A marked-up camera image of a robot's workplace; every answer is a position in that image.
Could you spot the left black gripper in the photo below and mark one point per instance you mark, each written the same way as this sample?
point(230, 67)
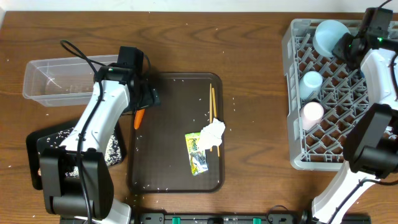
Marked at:
point(152, 96)

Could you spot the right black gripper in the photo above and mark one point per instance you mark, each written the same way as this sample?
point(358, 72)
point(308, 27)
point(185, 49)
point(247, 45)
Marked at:
point(339, 47)

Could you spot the orange carrot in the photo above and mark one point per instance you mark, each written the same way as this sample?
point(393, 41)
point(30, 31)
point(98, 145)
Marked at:
point(138, 118)

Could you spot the small light blue bowl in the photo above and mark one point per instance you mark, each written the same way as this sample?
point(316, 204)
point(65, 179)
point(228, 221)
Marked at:
point(326, 36)

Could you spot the light blue cup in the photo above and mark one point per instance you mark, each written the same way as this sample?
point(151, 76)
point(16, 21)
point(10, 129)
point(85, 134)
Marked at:
point(309, 83)

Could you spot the white rice pile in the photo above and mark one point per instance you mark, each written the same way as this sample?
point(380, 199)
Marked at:
point(112, 157)

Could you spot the pink cup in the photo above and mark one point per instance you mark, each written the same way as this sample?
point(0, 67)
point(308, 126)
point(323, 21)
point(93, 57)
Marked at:
point(311, 115)

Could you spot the white napkin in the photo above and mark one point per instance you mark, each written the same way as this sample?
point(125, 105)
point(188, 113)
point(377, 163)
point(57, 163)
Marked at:
point(211, 135)

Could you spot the yellow green snack wrapper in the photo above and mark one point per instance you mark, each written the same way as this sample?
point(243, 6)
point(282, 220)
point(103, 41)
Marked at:
point(197, 157)

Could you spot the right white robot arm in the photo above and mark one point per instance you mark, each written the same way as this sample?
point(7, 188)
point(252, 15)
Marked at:
point(369, 157)

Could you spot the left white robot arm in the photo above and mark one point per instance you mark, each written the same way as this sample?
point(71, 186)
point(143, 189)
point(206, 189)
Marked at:
point(75, 177)

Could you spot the grey dishwasher rack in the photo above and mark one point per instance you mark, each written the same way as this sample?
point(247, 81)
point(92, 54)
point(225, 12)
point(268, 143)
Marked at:
point(344, 96)

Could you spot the black waste tray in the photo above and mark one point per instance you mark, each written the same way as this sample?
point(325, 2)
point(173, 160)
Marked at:
point(51, 137)

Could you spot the dark brown serving tray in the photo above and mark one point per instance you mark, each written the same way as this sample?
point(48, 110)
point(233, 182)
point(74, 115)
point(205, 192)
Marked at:
point(159, 160)

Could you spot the clear plastic bin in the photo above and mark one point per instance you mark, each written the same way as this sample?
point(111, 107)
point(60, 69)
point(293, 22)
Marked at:
point(58, 82)

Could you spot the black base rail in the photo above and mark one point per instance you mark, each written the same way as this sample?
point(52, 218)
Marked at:
point(275, 218)

